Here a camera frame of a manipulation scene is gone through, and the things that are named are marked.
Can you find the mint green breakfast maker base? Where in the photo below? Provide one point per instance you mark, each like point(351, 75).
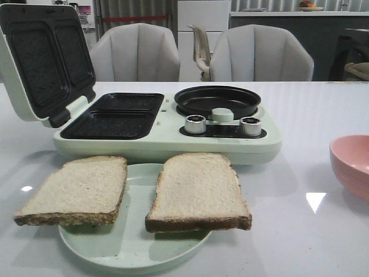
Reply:
point(146, 128)

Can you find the pink bowl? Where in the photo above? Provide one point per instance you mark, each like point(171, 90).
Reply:
point(349, 162)

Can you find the bread slice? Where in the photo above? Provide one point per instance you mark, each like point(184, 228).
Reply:
point(198, 191)
point(83, 191)

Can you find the mint green sandwich maker lid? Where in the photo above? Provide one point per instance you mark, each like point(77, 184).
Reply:
point(45, 61)

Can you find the beige office chair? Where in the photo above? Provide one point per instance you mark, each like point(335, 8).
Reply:
point(201, 51)

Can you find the right silver control knob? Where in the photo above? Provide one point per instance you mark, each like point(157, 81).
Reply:
point(250, 126)

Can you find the left silver control knob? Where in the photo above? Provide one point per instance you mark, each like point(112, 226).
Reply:
point(195, 124)

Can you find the white cabinet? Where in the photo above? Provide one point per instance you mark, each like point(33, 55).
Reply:
point(213, 16)

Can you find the dark counter with white top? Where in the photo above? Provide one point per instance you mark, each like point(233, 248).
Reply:
point(333, 39)

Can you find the silver control knob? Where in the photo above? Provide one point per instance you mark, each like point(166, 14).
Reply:
point(250, 126)
point(195, 124)

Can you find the left grey upholstered chair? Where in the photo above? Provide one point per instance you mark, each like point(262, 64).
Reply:
point(136, 52)

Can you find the right grey upholstered chair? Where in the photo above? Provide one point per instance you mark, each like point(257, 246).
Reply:
point(260, 53)

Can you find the black round frying pan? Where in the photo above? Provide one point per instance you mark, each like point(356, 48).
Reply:
point(202, 100)

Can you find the fruit bowl on counter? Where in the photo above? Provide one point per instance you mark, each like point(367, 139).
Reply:
point(308, 6)

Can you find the mint green round plate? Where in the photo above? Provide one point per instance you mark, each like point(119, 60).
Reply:
point(126, 245)

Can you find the grey upholstered chair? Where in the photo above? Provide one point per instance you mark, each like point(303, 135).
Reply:
point(136, 52)
point(260, 53)

